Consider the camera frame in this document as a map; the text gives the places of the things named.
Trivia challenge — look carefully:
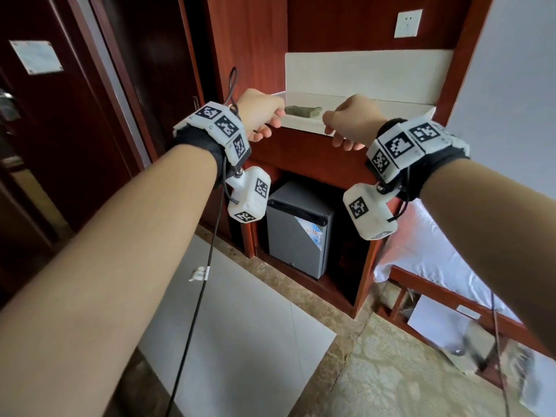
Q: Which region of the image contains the person's left hand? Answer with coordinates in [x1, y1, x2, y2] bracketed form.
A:
[236, 88, 286, 142]

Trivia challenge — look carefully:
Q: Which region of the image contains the white wall socket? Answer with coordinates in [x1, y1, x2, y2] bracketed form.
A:
[393, 8, 424, 39]

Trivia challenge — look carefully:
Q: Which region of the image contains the white marker wristband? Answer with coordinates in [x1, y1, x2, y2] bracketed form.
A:
[365, 114, 471, 202]
[172, 101, 253, 169]

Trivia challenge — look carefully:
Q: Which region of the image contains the white marker left wristband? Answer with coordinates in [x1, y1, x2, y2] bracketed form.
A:
[172, 101, 253, 169]

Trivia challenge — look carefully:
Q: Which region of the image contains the white marker right wristband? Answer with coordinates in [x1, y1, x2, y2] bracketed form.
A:
[365, 114, 471, 202]

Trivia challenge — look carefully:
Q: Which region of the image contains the metal door handle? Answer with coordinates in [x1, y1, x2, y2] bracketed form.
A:
[0, 89, 24, 129]

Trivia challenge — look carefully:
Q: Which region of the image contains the person's right hand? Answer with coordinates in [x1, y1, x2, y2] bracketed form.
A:
[323, 93, 389, 153]

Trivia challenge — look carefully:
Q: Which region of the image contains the white pillow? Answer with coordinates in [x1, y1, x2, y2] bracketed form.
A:
[374, 199, 522, 322]

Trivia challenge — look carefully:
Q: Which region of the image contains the thin black cable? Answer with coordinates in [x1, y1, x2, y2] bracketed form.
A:
[489, 291, 512, 417]
[165, 156, 236, 417]

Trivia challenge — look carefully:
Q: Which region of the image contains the person's left forearm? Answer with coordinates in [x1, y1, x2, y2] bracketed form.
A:
[0, 143, 218, 417]

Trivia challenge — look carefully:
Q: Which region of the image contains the grey mini fridge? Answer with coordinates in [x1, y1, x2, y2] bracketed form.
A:
[266, 180, 335, 280]

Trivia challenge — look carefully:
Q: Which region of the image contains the green cleaning cloth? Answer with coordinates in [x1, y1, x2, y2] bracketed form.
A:
[285, 105, 323, 119]

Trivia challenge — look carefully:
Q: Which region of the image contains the person's right forearm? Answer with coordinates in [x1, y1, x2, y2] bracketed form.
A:
[419, 159, 556, 353]

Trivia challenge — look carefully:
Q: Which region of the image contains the white door notice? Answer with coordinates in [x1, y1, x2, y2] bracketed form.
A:
[9, 39, 64, 76]

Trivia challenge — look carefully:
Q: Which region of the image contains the wooden luggage rack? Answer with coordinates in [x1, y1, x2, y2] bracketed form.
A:
[374, 265, 556, 389]

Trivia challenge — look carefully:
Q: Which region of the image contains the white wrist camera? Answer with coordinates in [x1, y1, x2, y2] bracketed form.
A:
[226, 166, 272, 224]
[342, 182, 401, 242]

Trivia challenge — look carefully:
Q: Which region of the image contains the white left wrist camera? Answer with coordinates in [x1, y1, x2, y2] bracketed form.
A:
[226, 166, 272, 224]

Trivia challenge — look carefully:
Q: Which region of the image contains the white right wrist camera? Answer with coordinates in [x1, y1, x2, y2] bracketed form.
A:
[342, 182, 401, 242]

